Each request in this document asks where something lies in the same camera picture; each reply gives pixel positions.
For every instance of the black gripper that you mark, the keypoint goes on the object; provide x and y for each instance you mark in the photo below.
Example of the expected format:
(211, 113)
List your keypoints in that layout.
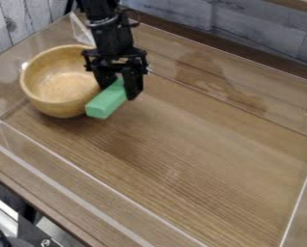
(115, 44)

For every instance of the green rectangular block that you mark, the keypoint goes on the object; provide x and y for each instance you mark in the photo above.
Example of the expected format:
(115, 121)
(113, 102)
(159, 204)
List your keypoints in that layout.
(107, 101)

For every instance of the clear acrylic corner bracket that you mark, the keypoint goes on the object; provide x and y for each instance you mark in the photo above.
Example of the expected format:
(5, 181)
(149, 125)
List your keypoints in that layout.
(82, 33)

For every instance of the wooden bowl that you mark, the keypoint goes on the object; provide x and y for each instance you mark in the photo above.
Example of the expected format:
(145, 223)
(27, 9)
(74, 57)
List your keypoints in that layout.
(55, 82)

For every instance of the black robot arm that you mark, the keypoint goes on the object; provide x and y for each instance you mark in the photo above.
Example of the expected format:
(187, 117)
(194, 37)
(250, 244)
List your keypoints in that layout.
(97, 10)

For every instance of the black metal bracket with bolt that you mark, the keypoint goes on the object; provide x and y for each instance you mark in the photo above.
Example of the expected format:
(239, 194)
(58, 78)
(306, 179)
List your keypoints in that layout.
(33, 234)

